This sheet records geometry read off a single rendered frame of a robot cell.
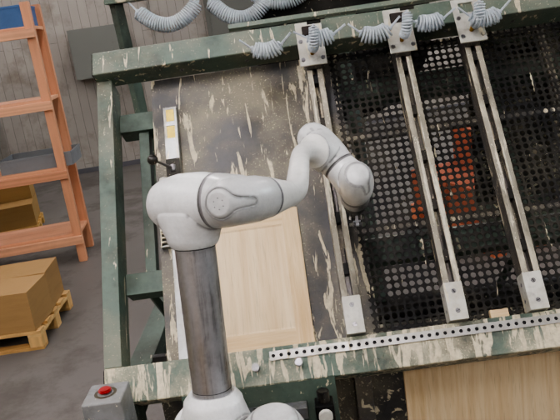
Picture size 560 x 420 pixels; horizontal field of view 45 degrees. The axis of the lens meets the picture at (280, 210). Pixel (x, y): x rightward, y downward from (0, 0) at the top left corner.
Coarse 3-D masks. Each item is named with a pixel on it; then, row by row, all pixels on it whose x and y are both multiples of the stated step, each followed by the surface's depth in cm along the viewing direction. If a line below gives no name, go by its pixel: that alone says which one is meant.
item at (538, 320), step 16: (512, 320) 218; (528, 320) 218; (544, 320) 218; (400, 336) 220; (416, 336) 219; (432, 336) 219; (448, 336) 218; (272, 352) 221; (288, 352) 221; (304, 352) 220; (320, 352) 220
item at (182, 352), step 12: (168, 108) 258; (168, 144) 252; (180, 144) 256; (168, 156) 251; (180, 156) 252; (180, 168) 249; (180, 300) 231; (180, 312) 230; (180, 324) 228; (180, 336) 227; (180, 348) 225
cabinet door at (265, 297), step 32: (256, 224) 241; (288, 224) 240; (224, 256) 238; (256, 256) 237; (288, 256) 236; (224, 288) 234; (256, 288) 233; (288, 288) 232; (224, 320) 230; (256, 320) 229; (288, 320) 228
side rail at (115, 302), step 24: (120, 144) 262; (120, 168) 258; (120, 192) 253; (120, 216) 248; (120, 240) 244; (120, 264) 239; (120, 288) 235; (120, 312) 231; (120, 336) 228; (120, 360) 225
